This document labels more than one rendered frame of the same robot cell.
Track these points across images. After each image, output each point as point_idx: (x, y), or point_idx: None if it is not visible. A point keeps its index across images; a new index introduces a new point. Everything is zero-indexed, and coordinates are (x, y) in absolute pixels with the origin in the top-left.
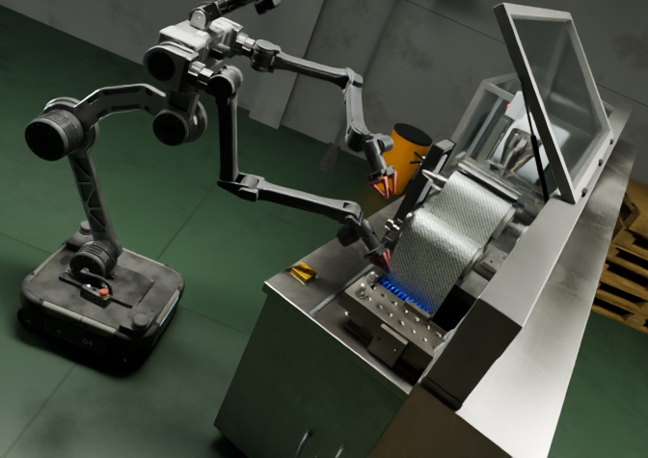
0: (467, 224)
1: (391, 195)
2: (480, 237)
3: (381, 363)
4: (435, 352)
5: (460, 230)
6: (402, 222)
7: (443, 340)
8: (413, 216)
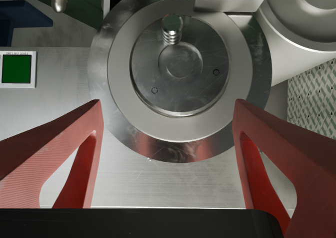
0: (314, 118)
1: (235, 102)
2: (294, 109)
3: None
4: None
5: (318, 87)
6: (131, 62)
7: None
8: (122, 126)
